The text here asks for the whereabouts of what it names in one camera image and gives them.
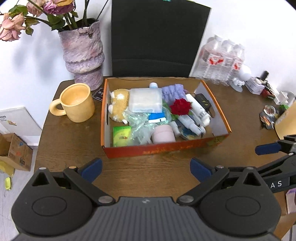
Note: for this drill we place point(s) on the yellow and white plush toy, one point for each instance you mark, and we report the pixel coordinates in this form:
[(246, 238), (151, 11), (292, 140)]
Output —
[(119, 102)]

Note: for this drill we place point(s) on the clear white small case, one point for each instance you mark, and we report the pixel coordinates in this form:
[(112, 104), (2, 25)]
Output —
[(254, 85)]

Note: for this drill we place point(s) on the black card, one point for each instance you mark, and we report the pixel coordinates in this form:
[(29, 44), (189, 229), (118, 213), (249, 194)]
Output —
[(98, 93)]

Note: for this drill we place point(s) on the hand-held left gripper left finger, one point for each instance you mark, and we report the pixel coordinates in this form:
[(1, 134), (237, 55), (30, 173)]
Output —
[(92, 170)]

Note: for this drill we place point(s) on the red artificial rose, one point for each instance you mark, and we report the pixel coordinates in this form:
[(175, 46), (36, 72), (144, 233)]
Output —
[(180, 106)]

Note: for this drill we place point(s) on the green tissue pack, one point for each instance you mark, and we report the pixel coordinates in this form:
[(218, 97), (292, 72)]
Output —
[(121, 136)]

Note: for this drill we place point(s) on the yellow ceramic mug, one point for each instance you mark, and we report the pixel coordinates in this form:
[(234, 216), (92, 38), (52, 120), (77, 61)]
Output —
[(78, 109)]

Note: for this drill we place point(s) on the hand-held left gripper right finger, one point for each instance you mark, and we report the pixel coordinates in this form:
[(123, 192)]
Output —
[(200, 169)]

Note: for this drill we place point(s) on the white round robot speaker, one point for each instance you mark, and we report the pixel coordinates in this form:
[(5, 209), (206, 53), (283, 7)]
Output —
[(245, 73)]

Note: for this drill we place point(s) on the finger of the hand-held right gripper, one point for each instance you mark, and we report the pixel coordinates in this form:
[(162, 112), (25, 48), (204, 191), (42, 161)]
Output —
[(277, 165), (268, 148)]

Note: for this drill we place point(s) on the white folding handheld device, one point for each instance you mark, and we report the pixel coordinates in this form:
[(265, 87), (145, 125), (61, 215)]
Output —
[(198, 109)]

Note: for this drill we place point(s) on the pale yellow thermos bottle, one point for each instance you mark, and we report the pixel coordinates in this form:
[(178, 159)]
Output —
[(286, 125)]

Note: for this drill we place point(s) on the yellow bag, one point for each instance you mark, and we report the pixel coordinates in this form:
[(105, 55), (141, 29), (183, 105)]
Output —
[(5, 168)]

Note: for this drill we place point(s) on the iridescent clear plastic wrap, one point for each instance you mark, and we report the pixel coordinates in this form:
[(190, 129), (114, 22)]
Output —
[(141, 132)]

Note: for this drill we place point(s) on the dark snack packet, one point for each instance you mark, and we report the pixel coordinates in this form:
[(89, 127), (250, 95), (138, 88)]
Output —
[(268, 115)]

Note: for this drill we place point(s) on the pink cosmetic jar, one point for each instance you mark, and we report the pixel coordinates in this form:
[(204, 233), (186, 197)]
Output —
[(163, 134)]

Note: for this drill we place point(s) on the orange-red cardboard box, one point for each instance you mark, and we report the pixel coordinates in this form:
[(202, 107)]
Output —
[(161, 148)]

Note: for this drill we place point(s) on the small yellow tag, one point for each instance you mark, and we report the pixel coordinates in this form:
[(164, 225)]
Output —
[(8, 183)]

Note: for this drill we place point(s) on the blue and white small box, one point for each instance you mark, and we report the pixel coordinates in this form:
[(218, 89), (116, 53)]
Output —
[(157, 115)]

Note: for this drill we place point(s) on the blue-capped bottle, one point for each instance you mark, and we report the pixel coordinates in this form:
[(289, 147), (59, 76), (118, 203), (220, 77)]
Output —
[(153, 85)]

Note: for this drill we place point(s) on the black plug adapter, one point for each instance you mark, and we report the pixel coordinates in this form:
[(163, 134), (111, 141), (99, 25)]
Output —
[(264, 75)]

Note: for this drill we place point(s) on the dried pink flowers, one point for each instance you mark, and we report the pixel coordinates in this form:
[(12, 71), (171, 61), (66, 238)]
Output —
[(57, 5)]

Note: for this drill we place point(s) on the blue and yellow packet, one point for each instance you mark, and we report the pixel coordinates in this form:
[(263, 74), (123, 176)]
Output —
[(188, 134)]

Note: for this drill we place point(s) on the brown cardboard carton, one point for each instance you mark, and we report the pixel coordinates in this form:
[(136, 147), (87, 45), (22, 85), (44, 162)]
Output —
[(18, 150)]

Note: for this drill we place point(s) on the small white bottle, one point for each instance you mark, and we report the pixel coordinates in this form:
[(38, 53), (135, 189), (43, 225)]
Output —
[(175, 127)]

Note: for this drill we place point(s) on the pack of water bottles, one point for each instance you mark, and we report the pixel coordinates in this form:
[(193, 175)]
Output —
[(217, 60)]

